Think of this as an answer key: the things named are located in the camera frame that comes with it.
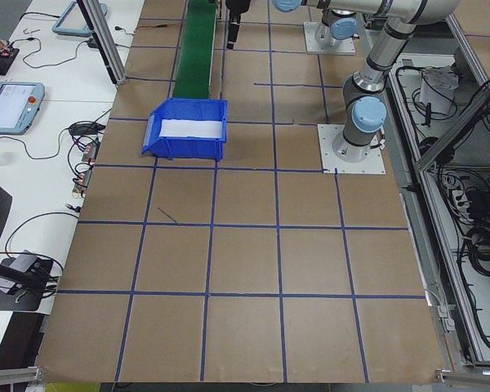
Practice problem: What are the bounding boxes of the green conveyor belt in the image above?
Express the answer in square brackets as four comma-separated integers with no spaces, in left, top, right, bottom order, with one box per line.
[171,0,221,100]

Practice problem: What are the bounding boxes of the white bin liner sheet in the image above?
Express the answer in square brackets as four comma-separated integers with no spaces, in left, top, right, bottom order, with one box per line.
[158,118,225,140]

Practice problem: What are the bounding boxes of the blue plastic bin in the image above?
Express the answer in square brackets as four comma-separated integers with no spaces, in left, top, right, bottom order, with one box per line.
[140,97,230,161]

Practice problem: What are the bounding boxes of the light blue teach pendant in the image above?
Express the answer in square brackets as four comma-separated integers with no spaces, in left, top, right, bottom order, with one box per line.
[0,81,47,136]
[51,0,109,39]

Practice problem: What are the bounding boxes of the small circuit board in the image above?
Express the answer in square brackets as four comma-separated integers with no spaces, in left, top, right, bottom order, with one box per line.
[82,140,102,163]
[72,167,94,197]

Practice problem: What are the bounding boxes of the white crumpled bag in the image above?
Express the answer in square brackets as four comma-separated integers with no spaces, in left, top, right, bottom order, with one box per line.
[418,66,461,116]

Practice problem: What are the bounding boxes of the white side desk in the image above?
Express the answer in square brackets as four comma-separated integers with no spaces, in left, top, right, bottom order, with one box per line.
[0,0,146,371]

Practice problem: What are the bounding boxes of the white power strip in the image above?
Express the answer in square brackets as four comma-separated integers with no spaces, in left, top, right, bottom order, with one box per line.
[448,178,474,216]

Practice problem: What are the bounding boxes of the black electronics box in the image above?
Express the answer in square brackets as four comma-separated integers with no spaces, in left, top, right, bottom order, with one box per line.
[466,188,490,214]

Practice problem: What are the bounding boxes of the grey adapter box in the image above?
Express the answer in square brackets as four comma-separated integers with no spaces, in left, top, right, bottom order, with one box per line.
[0,252,37,296]

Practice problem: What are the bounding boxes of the black stand pole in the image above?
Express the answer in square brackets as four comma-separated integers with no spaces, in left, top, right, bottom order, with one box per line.
[0,256,53,294]

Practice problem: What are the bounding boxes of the aluminium corner bar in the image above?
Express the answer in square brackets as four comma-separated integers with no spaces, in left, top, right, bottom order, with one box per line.
[0,365,46,387]
[434,367,490,385]

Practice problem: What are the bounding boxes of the red orange wires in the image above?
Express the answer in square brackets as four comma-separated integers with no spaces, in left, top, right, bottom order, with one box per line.
[135,22,185,32]

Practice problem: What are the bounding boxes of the white square base plate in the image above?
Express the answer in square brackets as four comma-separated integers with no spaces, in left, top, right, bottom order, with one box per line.
[302,20,358,56]
[317,122,387,177]

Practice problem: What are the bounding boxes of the aluminium profile post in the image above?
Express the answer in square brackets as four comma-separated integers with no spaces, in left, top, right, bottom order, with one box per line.
[75,0,128,86]

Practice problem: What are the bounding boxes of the metal bar frame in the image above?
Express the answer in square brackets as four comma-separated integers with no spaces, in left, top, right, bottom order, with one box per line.
[357,14,490,372]

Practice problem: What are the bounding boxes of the black cable coil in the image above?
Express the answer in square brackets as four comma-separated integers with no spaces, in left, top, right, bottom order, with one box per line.
[463,224,490,281]

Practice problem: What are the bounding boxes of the black stand base plate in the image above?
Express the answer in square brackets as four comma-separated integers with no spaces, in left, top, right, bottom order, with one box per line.
[0,255,55,312]

